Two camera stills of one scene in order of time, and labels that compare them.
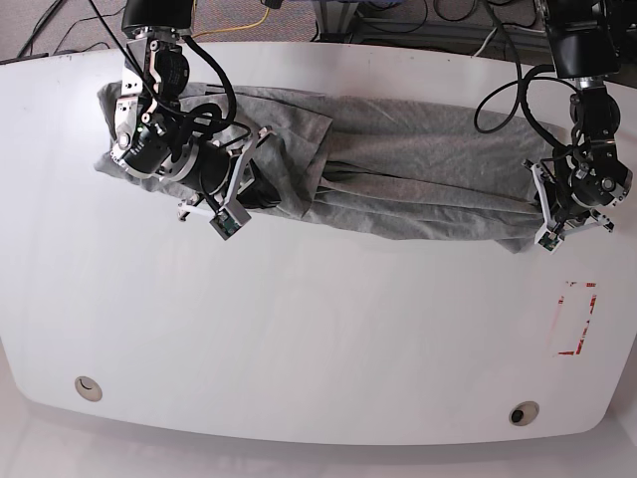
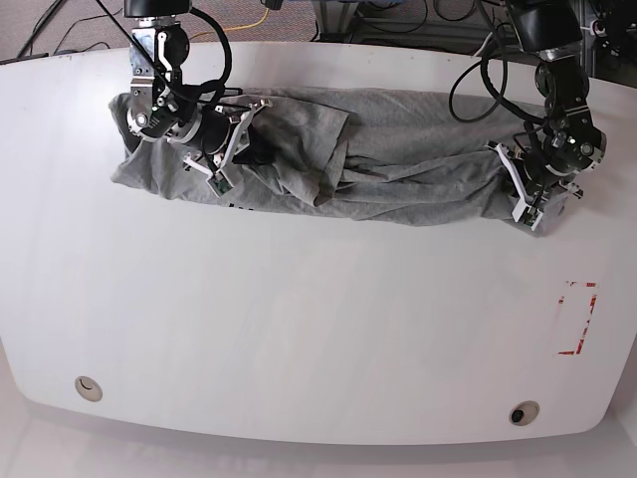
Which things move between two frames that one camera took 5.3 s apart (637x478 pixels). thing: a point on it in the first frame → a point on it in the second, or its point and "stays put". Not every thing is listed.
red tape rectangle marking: [584, 333] stays put
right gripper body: [558, 210] → [531, 184]
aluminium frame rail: [525, 45] stays put
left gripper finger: [254, 190] → [255, 147]
